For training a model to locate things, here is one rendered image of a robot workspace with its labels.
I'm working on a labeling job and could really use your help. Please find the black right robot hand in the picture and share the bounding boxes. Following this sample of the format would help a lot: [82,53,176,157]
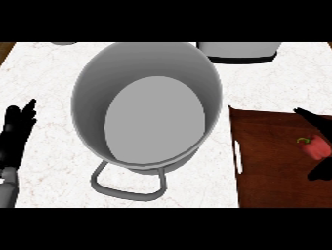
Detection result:
[294,107,332,182]

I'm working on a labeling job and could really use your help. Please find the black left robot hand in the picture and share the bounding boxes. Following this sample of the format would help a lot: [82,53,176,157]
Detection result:
[0,99,39,179]

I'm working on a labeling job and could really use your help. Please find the red bell pepper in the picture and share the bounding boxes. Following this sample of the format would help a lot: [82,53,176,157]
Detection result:
[297,134,332,161]

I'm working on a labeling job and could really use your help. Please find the brown wooden tray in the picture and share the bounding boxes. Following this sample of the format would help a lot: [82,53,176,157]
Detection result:
[229,105,332,209]

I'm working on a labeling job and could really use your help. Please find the large grey metal pot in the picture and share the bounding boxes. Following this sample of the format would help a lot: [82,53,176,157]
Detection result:
[70,42,225,203]

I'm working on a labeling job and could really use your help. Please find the white appliance with black base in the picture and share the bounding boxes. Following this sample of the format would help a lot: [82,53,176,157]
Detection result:
[195,42,284,64]

